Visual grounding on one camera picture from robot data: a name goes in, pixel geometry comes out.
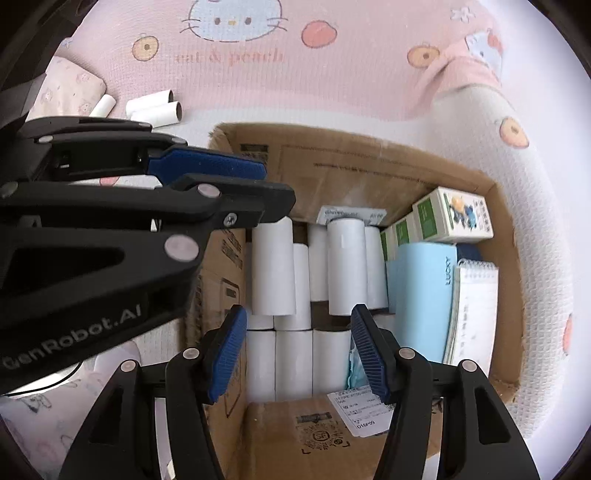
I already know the light blue notebook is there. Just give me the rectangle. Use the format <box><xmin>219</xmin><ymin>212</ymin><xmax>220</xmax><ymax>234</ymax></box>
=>
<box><xmin>387</xmin><ymin>242</ymin><xmax>458</xmax><ymax>365</ymax></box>

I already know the dark blue object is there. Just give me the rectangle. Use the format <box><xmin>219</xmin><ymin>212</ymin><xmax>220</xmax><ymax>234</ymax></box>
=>
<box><xmin>457</xmin><ymin>242</ymin><xmax>482</xmax><ymax>265</ymax></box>

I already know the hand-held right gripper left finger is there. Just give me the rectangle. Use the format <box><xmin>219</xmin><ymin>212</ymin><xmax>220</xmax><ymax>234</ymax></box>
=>
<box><xmin>58</xmin><ymin>305</ymin><xmax>250</xmax><ymax>480</ymax></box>

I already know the blue face mask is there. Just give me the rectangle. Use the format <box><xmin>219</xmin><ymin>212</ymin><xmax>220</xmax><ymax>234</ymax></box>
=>
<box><xmin>346</xmin><ymin>346</ymin><xmax>370</xmax><ymax>393</ymax></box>

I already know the white paper roll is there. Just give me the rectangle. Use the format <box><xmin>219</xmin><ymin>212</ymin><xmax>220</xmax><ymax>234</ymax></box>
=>
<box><xmin>131</xmin><ymin>102</ymin><xmax>183</xmax><ymax>127</ymax></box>
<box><xmin>126</xmin><ymin>90</ymin><xmax>174</xmax><ymax>116</ymax></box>
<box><xmin>89</xmin><ymin>95</ymin><xmax>116</xmax><ymax>118</ymax></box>

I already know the white labelled packet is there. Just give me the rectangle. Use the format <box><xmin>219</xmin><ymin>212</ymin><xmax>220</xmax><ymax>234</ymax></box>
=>
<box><xmin>318</xmin><ymin>205</ymin><xmax>386</xmax><ymax>227</ymax></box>

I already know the small green white carton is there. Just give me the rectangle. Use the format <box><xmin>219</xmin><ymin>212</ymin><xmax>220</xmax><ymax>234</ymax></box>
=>
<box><xmin>379</xmin><ymin>226</ymin><xmax>398</xmax><ymax>261</ymax></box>
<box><xmin>392</xmin><ymin>213</ymin><xmax>422</xmax><ymax>247</ymax></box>

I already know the white spiral notepad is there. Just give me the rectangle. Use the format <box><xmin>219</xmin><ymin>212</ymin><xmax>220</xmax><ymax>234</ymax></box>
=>
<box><xmin>443</xmin><ymin>258</ymin><xmax>499</xmax><ymax>365</ymax></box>

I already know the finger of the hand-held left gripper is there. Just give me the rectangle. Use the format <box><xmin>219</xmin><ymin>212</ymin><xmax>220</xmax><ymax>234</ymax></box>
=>
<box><xmin>18</xmin><ymin>116</ymin><xmax>269</xmax><ymax>182</ymax></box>
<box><xmin>0</xmin><ymin>173</ymin><xmax>297</xmax><ymax>326</ymax></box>

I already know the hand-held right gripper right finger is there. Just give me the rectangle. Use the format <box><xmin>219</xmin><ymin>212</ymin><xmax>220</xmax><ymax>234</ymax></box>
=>
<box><xmin>350</xmin><ymin>304</ymin><xmax>541</xmax><ymax>480</ymax></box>

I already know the pink printed blanket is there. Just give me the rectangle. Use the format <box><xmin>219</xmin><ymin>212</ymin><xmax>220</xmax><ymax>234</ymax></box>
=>
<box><xmin>0</xmin><ymin>0</ymin><xmax>591</xmax><ymax>480</ymax></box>

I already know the pink patterned pillow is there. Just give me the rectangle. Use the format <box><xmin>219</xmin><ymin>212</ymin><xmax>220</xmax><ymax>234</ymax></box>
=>
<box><xmin>28</xmin><ymin>55</ymin><xmax>107</xmax><ymax>123</ymax></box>

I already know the large green white carton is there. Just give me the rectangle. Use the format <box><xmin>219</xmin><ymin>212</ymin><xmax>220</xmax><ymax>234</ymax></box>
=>
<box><xmin>412</xmin><ymin>186</ymin><xmax>494</xmax><ymax>243</ymax></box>

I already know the brown cardboard box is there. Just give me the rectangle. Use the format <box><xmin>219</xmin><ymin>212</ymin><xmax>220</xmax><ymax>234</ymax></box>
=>
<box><xmin>185</xmin><ymin>121</ymin><xmax>525</xmax><ymax>480</ymax></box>

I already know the stack of white rolls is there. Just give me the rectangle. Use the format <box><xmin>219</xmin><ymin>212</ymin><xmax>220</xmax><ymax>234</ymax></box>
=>
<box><xmin>245</xmin><ymin>216</ymin><xmax>398</xmax><ymax>402</ymax></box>

